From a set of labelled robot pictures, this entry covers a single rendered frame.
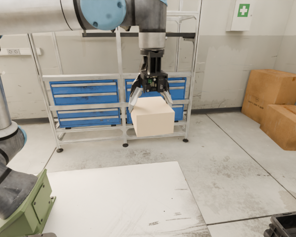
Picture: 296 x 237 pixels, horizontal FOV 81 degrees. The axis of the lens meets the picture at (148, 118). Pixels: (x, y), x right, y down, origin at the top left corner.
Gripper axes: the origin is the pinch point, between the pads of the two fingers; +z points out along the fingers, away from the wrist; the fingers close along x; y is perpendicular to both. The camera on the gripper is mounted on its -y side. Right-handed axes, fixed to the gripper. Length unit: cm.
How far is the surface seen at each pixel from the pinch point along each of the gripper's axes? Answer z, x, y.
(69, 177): 39, -37, -16
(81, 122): 71, -52, -145
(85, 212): 38.9, -26.7, 5.0
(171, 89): 35, 57, -138
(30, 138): 109, -133, -185
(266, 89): 51, 220, -165
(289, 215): 50, 61, 17
